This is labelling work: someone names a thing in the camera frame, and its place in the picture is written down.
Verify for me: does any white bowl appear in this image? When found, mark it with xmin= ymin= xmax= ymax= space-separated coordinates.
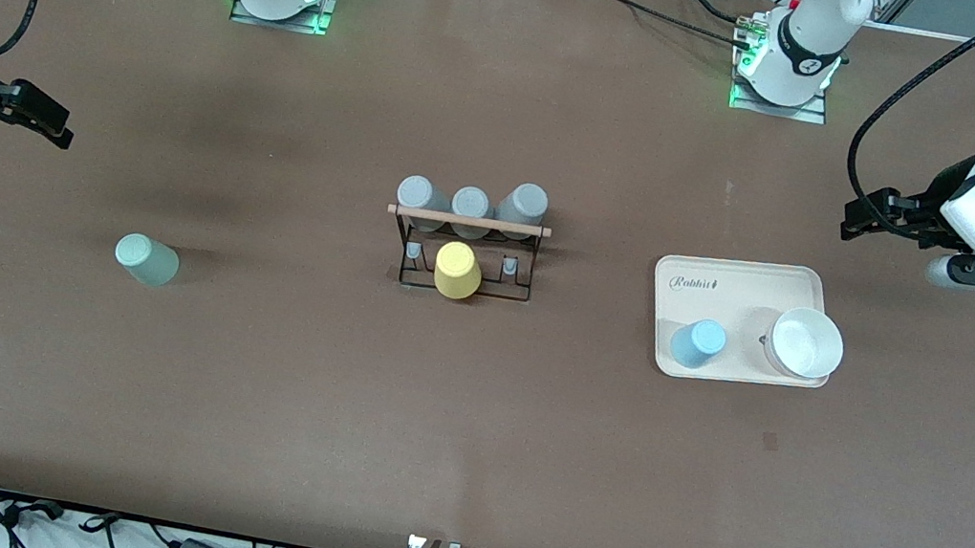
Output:
xmin=758 ymin=301 xmax=850 ymax=384

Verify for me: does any pale green cup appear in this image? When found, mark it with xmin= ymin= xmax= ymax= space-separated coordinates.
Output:
xmin=110 ymin=230 xmax=184 ymax=291

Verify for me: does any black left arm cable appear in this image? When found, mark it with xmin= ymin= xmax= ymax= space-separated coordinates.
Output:
xmin=837 ymin=0 xmax=975 ymax=247

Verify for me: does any yellow cup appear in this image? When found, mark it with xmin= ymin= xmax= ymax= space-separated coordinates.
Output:
xmin=430 ymin=239 xmax=487 ymax=303

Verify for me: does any beige rectangular tray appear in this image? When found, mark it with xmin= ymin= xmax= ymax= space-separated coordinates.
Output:
xmin=639 ymin=245 xmax=846 ymax=401

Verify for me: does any black wire cup rack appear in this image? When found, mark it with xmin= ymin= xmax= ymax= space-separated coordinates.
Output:
xmin=378 ymin=202 xmax=553 ymax=307

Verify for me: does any long black table cable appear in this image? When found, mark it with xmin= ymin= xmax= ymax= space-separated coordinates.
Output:
xmin=574 ymin=0 xmax=760 ymax=50

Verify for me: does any grey cup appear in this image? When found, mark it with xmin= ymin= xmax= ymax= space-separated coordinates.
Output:
xmin=493 ymin=180 xmax=552 ymax=245
xmin=447 ymin=185 xmax=498 ymax=242
xmin=391 ymin=172 xmax=461 ymax=237

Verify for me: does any light blue cup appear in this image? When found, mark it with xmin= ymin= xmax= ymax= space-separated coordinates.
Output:
xmin=667 ymin=315 xmax=729 ymax=375

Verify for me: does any short black table cable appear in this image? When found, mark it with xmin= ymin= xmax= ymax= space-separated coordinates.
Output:
xmin=676 ymin=0 xmax=753 ymax=28

